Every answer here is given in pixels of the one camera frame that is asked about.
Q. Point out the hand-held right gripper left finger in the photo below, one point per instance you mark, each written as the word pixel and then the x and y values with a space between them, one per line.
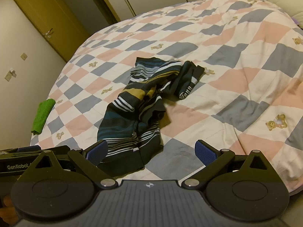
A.
pixel 97 151

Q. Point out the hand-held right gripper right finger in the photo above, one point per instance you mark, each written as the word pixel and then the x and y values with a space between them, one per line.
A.
pixel 205 153

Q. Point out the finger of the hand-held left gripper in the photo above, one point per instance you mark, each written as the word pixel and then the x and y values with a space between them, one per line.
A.
pixel 28 149

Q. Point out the dark striped sweater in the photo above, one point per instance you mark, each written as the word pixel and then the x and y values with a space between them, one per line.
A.
pixel 123 123

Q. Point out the person's left hand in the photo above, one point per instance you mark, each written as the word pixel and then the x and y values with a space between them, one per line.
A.
pixel 6 208

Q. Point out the green towel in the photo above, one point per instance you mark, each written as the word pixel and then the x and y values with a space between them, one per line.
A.
pixel 41 115

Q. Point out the checkered quilt with bear print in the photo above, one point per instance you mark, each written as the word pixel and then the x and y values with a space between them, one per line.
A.
pixel 236 63

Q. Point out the wooden door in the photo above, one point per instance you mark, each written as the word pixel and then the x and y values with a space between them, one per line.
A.
pixel 47 11

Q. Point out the wall socket with plug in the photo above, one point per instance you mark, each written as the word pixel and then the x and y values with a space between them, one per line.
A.
pixel 10 75

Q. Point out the wall switch plate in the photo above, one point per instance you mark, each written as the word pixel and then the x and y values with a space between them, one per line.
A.
pixel 24 56

